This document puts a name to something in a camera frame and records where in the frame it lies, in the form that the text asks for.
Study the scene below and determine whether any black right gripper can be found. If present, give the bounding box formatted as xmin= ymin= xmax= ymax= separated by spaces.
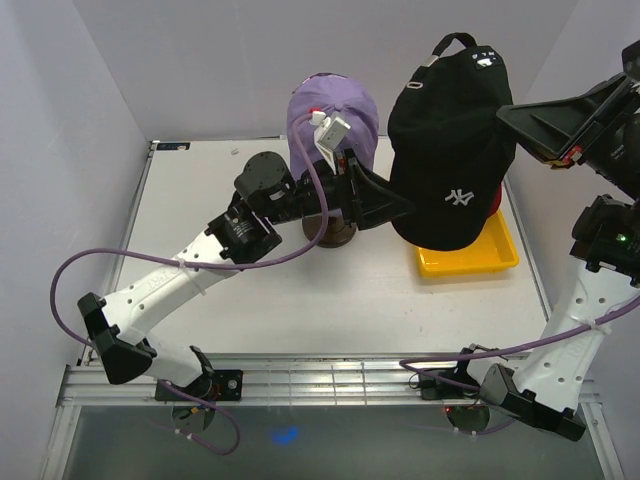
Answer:
xmin=491 ymin=70 xmax=640 ymax=200

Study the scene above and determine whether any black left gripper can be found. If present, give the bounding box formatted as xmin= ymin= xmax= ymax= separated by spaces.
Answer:
xmin=265 ymin=144 xmax=415 ymax=231

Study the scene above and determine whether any red baseball cap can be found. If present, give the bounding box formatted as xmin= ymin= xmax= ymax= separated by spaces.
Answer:
xmin=480 ymin=183 xmax=502 ymax=221

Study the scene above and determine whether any black NY baseball cap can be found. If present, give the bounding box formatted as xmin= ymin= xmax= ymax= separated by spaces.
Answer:
xmin=387 ymin=32 xmax=515 ymax=251

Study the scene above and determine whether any lavender baseball cap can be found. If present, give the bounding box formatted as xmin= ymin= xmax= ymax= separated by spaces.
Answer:
xmin=286 ymin=73 xmax=379 ymax=180

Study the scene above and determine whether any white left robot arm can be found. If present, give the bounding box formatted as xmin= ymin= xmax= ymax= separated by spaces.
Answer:
xmin=78 ymin=149 xmax=414 ymax=400

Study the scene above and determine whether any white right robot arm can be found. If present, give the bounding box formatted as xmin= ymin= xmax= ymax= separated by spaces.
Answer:
xmin=451 ymin=43 xmax=639 ymax=441

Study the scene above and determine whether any beige mannequin head stand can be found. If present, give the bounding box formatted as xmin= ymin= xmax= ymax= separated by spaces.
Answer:
xmin=301 ymin=216 xmax=357 ymax=249

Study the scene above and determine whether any yellow plastic tray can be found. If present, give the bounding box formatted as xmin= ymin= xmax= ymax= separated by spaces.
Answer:
xmin=414 ymin=209 xmax=520 ymax=278

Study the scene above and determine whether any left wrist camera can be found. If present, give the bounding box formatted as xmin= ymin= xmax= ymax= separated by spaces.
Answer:
xmin=309 ymin=110 xmax=351 ymax=171

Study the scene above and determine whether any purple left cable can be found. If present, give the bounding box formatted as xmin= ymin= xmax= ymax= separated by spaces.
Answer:
xmin=49 ymin=114 xmax=331 ymax=351

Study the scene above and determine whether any purple cable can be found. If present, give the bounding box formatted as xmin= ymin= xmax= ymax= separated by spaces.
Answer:
xmin=398 ymin=294 xmax=640 ymax=391
xmin=49 ymin=114 xmax=331 ymax=351

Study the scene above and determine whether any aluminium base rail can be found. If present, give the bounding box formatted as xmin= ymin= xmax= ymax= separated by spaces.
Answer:
xmin=55 ymin=352 xmax=601 ymax=407

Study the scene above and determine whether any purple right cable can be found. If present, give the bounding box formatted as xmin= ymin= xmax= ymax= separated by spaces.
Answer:
xmin=398 ymin=294 xmax=640 ymax=391

